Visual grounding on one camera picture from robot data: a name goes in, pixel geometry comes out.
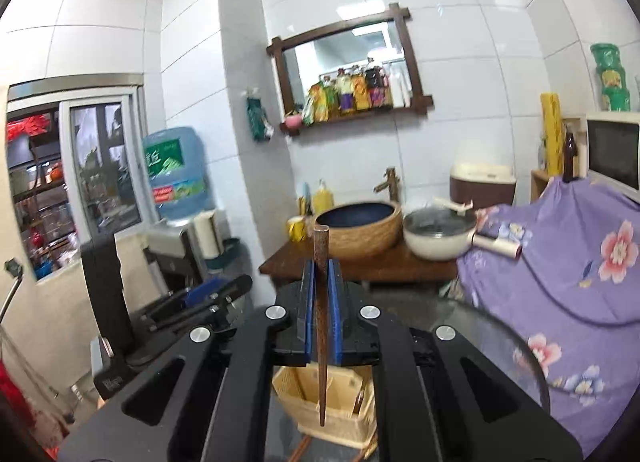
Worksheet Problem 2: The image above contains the white spoon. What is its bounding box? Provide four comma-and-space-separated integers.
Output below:
432, 197, 476, 215

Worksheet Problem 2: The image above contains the white cooking pot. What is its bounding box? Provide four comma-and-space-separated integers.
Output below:
402, 207, 478, 262

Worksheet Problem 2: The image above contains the cream plastic utensil holder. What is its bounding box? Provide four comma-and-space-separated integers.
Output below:
271, 366, 378, 450

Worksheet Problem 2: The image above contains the purple label bottle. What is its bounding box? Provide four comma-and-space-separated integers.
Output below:
336, 68, 357, 115

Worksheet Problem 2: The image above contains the white bottle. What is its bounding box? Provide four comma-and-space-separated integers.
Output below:
391, 64, 412, 108

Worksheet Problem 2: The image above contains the brown and white rice cooker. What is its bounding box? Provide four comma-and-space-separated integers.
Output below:
449, 163, 517, 210

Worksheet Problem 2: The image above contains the grey water dispenser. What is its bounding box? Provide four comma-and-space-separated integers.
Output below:
145, 217, 208, 288

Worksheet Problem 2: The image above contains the purple floral cloth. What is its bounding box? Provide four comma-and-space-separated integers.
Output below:
455, 176, 640, 458

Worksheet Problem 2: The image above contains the yellow roll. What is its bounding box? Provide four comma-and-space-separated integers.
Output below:
540, 92, 563, 178

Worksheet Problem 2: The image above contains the dark soy sauce bottle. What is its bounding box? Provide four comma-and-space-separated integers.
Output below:
366, 58, 391, 108

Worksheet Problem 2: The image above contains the sliding window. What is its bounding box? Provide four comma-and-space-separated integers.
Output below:
5, 74, 161, 283

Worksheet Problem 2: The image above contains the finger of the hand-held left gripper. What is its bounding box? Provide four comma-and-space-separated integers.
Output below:
148, 274, 253, 336
140, 276, 236, 324

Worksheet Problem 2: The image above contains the wooden framed mirror shelf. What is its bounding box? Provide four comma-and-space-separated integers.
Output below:
266, 3, 434, 137

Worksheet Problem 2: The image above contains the blue water jug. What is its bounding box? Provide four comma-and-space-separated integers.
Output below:
142, 126, 216, 220

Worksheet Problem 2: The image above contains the round glass table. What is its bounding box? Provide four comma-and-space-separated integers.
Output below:
265, 282, 551, 462

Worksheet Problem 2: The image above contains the bronze faucet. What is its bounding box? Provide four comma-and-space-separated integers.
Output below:
372, 167, 402, 203

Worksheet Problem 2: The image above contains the brown glass bottle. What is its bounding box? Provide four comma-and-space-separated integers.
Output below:
562, 124, 578, 184

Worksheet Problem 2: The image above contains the woven sink basin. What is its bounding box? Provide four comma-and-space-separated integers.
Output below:
314, 199, 403, 260

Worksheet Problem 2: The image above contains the amber sauce bottle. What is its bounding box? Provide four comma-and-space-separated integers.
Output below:
352, 64, 372, 111

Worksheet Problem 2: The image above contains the white lint roller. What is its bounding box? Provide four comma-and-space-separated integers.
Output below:
467, 232, 523, 260

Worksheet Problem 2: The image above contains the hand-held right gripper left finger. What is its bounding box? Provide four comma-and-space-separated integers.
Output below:
57, 259, 318, 462

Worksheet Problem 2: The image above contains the green wall packet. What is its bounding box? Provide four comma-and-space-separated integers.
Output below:
245, 89, 275, 142

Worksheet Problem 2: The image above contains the white microwave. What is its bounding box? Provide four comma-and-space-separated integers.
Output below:
585, 111, 640, 203

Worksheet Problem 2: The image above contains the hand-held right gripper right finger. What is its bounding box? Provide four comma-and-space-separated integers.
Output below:
327, 259, 583, 462

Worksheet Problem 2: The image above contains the yellow green packet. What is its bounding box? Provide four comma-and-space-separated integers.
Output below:
301, 84, 322, 124

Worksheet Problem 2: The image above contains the yellow dish soap bottle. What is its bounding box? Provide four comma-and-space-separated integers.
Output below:
312, 179, 335, 215

